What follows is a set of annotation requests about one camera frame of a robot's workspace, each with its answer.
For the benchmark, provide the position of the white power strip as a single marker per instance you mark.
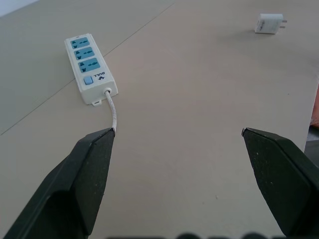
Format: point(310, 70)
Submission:
point(89, 69)

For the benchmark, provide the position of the white plug adapter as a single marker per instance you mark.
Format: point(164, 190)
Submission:
point(268, 24)

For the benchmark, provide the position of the orange-brown object beside table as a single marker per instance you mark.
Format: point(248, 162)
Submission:
point(315, 107)

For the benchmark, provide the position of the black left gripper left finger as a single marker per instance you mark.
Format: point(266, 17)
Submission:
point(74, 184)

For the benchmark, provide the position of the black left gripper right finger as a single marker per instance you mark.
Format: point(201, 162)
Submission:
point(281, 179)

